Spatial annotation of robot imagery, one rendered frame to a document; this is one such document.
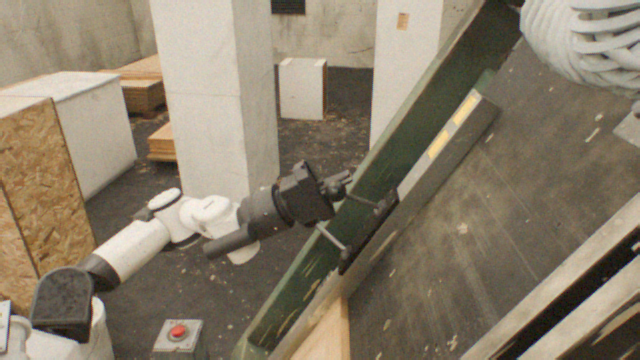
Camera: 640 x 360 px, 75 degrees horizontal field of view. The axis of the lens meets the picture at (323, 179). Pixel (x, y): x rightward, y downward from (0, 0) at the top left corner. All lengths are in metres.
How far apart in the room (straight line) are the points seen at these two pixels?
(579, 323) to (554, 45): 0.19
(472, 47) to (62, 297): 0.93
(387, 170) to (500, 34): 0.37
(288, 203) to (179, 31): 2.40
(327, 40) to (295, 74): 3.23
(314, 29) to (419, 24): 4.81
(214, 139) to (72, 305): 2.37
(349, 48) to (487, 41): 7.84
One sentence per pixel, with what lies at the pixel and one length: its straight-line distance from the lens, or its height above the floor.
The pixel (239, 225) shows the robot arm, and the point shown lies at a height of 1.48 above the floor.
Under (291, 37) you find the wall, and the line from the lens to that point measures 8.91.
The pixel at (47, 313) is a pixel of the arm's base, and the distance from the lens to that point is 0.93.
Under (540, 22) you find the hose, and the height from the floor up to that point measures 1.87.
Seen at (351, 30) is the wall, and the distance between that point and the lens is 8.68.
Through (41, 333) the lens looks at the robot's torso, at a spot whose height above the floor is 1.34.
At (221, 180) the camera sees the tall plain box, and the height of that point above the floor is 0.41.
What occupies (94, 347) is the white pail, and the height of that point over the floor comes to 0.24.
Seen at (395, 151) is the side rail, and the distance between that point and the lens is 0.97.
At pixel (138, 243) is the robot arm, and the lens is 1.00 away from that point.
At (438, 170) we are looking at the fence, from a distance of 0.74.
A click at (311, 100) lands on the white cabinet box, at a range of 5.68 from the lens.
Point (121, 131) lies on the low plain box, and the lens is 4.60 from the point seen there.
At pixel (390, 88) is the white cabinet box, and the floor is 0.79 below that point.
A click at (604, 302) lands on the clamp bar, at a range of 0.35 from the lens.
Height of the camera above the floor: 1.91
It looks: 27 degrees down
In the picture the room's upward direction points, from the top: straight up
